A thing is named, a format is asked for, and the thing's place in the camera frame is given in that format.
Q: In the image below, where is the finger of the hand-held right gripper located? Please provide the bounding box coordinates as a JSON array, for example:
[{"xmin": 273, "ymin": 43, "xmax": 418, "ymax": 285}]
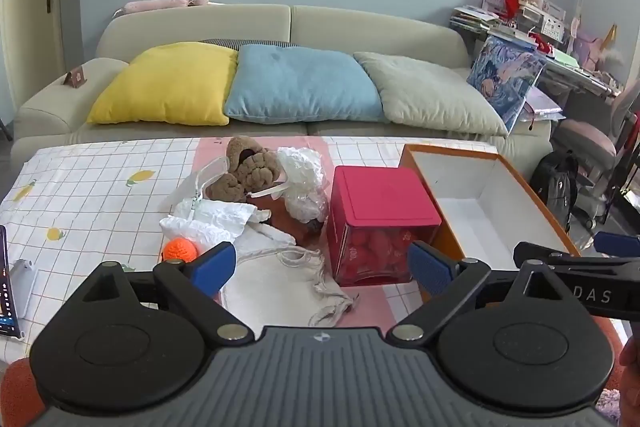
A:
[
  {"xmin": 513, "ymin": 241, "xmax": 640, "ymax": 269},
  {"xmin": 595, "ymin": 232, "xmax": 640, "ymax": 257}
]

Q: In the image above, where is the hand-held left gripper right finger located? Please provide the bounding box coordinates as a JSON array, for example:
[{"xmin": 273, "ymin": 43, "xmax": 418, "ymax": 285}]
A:
[{"xmin": 385, "ymin": 241, "xmax": 563, "ymax": 342}]

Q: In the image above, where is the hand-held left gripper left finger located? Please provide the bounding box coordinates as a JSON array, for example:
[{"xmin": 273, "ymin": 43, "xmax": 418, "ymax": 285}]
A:
[{"xmin": 80, "ymin": 241, "xmax": 255, "ymax": 342}]

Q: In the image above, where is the orange knitted ball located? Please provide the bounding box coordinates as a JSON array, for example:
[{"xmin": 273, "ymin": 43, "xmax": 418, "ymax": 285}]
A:
[{"xmin": 161, "ymin": 238, "xmax": 201, "ymax": 264}]

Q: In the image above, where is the white plastic bag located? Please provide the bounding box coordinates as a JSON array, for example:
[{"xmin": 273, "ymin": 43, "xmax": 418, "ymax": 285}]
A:
[{"xmin": 159, "ymin": 199, "xmax": 271, "ymax": 253}]

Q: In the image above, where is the white drawstring cloth bag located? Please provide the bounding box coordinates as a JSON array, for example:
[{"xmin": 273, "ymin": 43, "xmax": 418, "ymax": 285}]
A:
[{"xmin": 220, "ymin": 222, "xmax": 361, "ymax": 328}]

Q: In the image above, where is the orange cardboard box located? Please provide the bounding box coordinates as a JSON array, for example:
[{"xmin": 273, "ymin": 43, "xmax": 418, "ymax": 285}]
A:
[{"xmin": 398, "ymin": 144, "xmax": 583, "ymax": 295}]

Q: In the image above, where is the clear plastic bag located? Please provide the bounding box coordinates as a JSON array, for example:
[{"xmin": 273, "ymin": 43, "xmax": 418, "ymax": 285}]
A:
[{"xmin": 160, "ymin": 157, "xmax": 231, "ymax": 212}]

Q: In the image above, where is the brown sponge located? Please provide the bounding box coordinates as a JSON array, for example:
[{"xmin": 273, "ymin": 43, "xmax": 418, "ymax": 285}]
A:
[{"xmin": 250, "ymin": 194, "xmax": 326, "ymax": 248}]

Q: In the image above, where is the brown plush toy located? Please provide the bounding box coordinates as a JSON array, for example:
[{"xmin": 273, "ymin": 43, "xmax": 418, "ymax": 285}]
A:
[{"xmin": 207, "ymin": 135, "xmax": 283, "ymax": 202}]

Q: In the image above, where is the white fluffy plush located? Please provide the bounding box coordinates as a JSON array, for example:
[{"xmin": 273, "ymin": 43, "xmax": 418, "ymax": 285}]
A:
[{"xmin": 276, "ymin": 147, "xmax": 331, "ymax": 223}]

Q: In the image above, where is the person's right hand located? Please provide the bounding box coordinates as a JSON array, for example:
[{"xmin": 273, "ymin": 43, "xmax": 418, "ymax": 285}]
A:
[{"xmin": 619, "ymin": 336, "xmax": 640, "ymax": 427}]

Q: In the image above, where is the black backpack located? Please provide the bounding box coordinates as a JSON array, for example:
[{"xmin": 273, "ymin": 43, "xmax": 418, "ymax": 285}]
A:
[{"xmin": 529, "ymin": 150, "xmax": 581, "ymax": 228}]

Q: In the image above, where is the clear box with red lid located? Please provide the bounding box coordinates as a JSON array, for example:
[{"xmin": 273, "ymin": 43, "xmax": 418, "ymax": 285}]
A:
[{"xmin": 327, "ymin": 165, "xmax": 443, "ymax": 288}]

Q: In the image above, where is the pink desk chair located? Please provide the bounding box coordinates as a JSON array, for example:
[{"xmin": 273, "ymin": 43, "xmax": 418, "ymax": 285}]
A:
[{"xmin": 550, "ymin": 79, "xmax": 640, "ymax": 230}]

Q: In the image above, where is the pink fluffy cloth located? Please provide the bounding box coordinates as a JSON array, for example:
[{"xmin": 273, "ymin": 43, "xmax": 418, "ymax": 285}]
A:
[{"xmin": 597, "ymin": 384, "xmax": 623, "ymax": 425}]

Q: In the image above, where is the checked lemon print tablecloth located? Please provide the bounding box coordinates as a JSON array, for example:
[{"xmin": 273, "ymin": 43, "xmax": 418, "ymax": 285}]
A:
[{"xmin": 0, "ymin": 136, "xmax": 506, "ymax": 358}]

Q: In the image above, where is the beige pillow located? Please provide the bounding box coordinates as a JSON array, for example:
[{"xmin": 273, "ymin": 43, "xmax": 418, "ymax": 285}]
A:
[{"xmin": 353, "ymin": 52, "xmax": 510, "ymax": 138}]

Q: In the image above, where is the white study desk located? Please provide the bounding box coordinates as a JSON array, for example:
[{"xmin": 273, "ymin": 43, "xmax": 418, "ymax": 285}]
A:
[{"xmin": 450, "ymin": 0, "xmax": 631, "ymax": 108}]

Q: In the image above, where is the cartoon printed pillow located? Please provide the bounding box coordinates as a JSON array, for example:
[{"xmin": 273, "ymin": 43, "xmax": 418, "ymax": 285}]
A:
[{"xmin": 466, "ymin": 36, "xmax": 547, "ymax": 132}]

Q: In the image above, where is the yellow pillow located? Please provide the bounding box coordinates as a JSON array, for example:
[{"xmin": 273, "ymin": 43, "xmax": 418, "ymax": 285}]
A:
[{"xmin": 86, "ymin": 42, "xmax": 240, "ymax": 126}]

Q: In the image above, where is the pink plush bag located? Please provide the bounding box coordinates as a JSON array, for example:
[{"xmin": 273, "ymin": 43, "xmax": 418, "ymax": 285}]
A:
[{"xmin": 572, "ymin": 27, "xmax": 621, "ymax": 72}]

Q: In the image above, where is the light blue pillow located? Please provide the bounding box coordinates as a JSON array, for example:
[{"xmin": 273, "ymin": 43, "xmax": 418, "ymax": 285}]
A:
[{"xmin": 223, "ymin": 44, "xmax": 388, "ymax": 124}]

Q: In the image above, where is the smartphone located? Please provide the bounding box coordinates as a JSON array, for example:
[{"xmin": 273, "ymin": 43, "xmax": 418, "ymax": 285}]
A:
[{"xmin": 0, "ymin": 224, "xmax": 23, "ymax": 339}]

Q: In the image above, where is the striped grey cushion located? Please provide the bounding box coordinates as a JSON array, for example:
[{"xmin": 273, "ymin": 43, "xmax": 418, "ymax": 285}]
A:
[{"xmin": 197, "ymin": 38, "xmax": 301, "ymax": 50}]

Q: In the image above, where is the orange red cloth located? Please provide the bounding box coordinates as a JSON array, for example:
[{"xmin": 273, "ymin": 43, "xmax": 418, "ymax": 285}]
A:
[{"xmin": 0, "ymin": 357, "xmax": 46, "ymax": 427}]

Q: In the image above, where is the beige sofa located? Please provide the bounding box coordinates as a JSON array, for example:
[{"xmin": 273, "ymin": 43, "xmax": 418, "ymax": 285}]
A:
[{"xmin": 10, "ymin": 4, "xmax": 553, "ymax": 168}]

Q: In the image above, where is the pile of books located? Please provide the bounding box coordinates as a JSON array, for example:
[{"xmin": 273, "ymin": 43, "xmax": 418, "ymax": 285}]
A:
[{"xmin": 449, "ymin": 6, "xmax": 493, "ymax": 32}]

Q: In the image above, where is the long pink plush roll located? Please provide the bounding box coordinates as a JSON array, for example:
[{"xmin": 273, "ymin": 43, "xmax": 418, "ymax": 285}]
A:
[{"xmin": 124, "ymin": 0, "xmax": 190, "ymax": 14}]

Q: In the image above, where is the cream door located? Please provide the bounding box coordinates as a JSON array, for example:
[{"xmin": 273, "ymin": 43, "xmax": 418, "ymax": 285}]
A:
[{"xmin": 0, "ymin": 0, "xmax": 63, "ymax": 128}]

